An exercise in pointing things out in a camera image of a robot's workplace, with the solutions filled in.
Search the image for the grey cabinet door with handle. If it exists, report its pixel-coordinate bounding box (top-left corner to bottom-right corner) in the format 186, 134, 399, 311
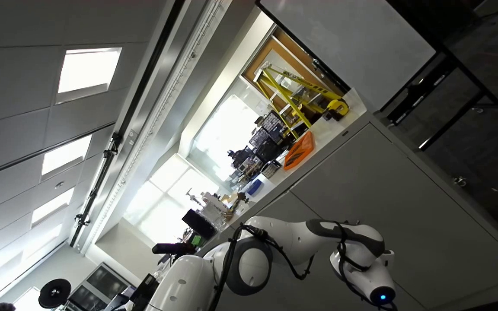
290, 117, 498, 311

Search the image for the plain grey cabinet door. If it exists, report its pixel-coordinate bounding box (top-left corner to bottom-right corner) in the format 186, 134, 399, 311
215, 191, 428, 311

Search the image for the blue box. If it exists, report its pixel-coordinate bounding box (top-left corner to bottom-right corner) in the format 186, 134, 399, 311
243, 177, 266, 198

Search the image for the orange hexagonal tray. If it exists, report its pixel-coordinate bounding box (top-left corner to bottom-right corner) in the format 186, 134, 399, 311
281, 129, 316, 172

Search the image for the yellow metal stand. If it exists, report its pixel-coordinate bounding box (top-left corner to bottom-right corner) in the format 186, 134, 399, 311
253, 63, 350, 139

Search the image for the small black screen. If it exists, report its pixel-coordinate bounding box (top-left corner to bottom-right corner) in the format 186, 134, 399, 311
181, 207, 217, 240

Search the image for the black and yellow device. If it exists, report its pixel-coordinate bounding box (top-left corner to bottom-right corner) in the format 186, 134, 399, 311
324, 96, 352, 119

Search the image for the black bar device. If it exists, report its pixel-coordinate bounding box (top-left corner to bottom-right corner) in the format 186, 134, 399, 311
150, 240, 195, 255

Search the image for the rectangular ceiling light panel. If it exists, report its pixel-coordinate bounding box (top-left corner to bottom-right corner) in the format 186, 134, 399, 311
56, 46, 122, 96
39, 132, 93, 176
29, 186, 75, 226

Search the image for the black round object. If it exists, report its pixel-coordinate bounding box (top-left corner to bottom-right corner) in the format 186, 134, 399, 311
37, 276, 72, 309

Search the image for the black ceiling rail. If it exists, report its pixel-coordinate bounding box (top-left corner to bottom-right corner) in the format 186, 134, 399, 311
67, 129, 124, 248

